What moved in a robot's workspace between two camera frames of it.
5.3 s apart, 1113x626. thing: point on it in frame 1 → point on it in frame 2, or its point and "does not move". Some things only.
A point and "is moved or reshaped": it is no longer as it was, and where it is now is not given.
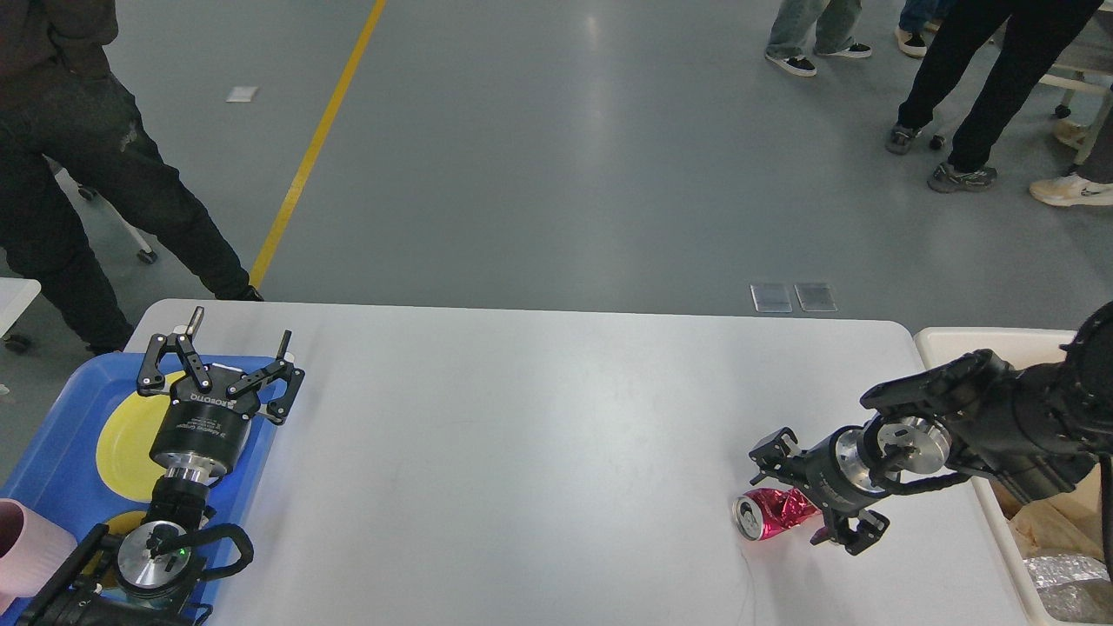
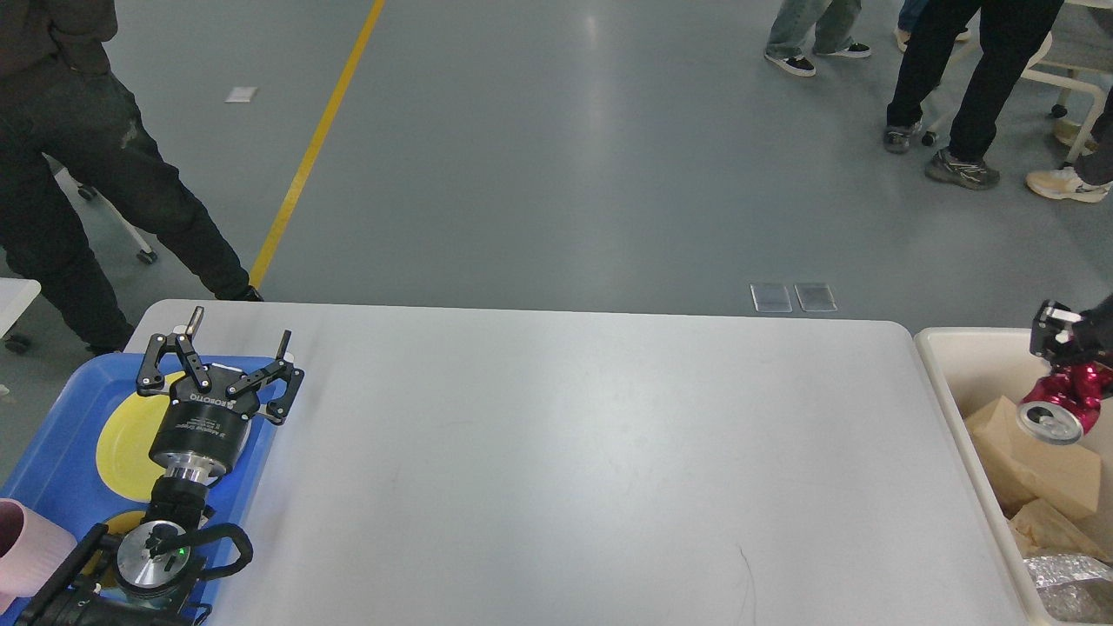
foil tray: x=1073 y=589 does not move
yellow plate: x=123 y=455 does not move
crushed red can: x=760 y=513 is moved or reshaped
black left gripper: x=203 y=429 does not move
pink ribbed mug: x=33 y=547 does not move
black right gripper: x=836 y=475 → x=1051 y=329
